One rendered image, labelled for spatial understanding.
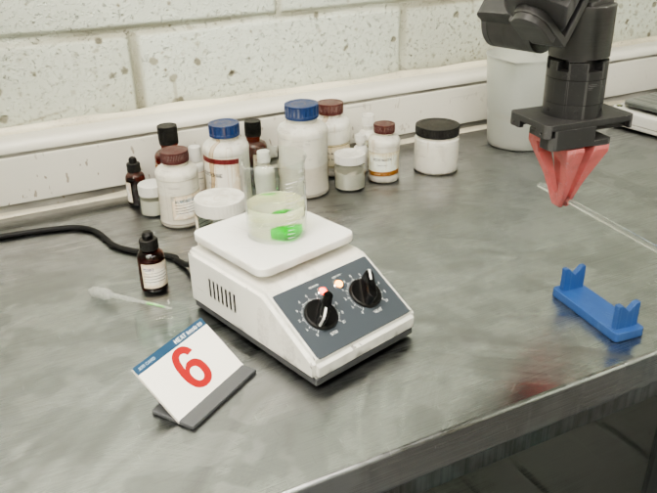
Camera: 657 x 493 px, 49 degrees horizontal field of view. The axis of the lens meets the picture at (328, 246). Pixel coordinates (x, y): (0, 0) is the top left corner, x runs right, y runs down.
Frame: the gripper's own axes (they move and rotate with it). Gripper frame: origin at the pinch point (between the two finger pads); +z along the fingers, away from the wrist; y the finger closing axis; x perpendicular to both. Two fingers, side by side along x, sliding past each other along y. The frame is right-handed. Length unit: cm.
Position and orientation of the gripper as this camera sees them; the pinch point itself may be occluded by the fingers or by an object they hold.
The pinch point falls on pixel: (560, 197)
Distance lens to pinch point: 79.9
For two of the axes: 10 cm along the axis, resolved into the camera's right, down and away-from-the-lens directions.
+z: 0.2, 9.0, 4.4
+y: -9.4, 1.7, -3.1
